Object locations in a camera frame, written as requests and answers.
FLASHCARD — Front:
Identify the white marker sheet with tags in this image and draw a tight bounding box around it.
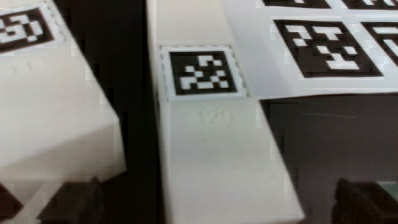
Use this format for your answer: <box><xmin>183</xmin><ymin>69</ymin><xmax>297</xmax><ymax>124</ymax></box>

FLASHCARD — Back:
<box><xmin>222</xmin><ymin>0</ymin><xmax>398</xmax><ymax>99</ymax></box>

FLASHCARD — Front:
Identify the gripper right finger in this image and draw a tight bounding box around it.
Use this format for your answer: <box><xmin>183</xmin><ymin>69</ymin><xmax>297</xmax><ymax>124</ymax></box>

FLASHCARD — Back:
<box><xmin>332</xmin><ymin>179</ymin><xmax>398</xmax><ymax>224</ymax></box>

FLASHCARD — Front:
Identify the white desk leg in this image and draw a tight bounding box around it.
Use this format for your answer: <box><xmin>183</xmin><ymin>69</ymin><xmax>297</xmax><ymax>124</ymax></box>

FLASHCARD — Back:
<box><xmin>146</xmin><ymin>0</ymin><xmax>304</xmax><ymax>224</ymax></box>
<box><xmin>0</xmin><ymin>0</ymin><xmax>128</xmax><ymax>224</ymax></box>

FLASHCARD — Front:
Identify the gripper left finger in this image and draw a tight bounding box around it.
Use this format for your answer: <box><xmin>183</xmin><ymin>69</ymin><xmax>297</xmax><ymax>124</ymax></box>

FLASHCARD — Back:
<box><xmin>36</xmin><ymin>176</ymin><xmax>109</xmax><ymax>224</ymax></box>

